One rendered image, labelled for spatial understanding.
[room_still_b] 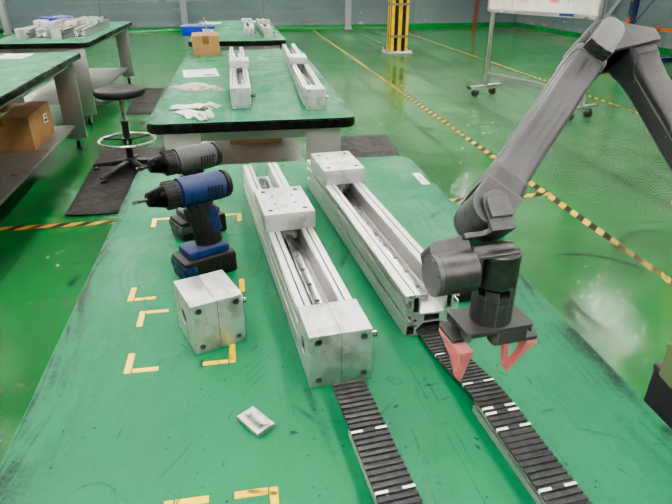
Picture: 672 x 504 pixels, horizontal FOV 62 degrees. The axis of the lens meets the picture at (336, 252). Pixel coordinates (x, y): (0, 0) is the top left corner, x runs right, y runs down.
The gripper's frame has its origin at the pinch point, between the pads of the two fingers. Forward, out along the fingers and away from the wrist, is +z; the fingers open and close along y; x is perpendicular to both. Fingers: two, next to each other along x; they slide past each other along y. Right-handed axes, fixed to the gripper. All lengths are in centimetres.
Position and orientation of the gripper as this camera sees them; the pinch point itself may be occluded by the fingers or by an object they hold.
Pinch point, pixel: (481, 368)
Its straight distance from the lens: 86.6
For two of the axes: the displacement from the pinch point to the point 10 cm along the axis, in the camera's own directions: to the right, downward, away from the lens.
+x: 2.8, 4.3, -8.6
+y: -9.6, 1.2, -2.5
